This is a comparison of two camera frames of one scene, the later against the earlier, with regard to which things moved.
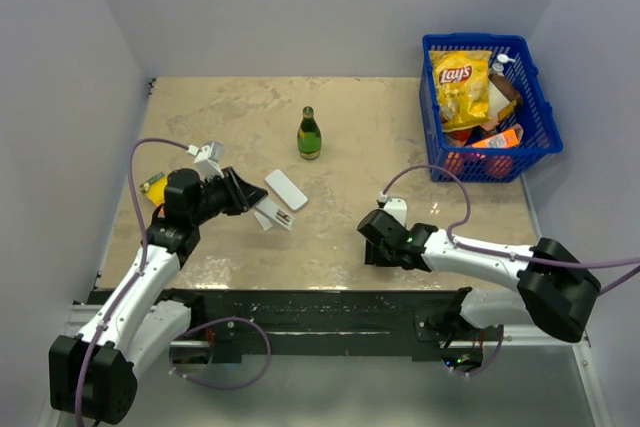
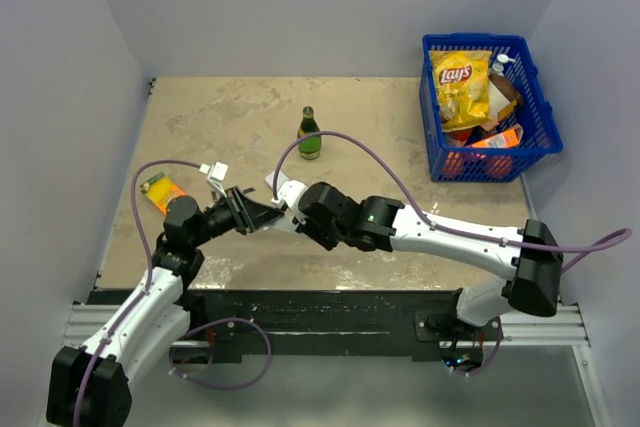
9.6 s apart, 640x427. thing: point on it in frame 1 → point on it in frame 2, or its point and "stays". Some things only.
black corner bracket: x=150 y=84 stays
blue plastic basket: x=542 y=137 stays
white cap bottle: x=499 y=65 stays
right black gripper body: x=379 y=255 → x=329 y=235
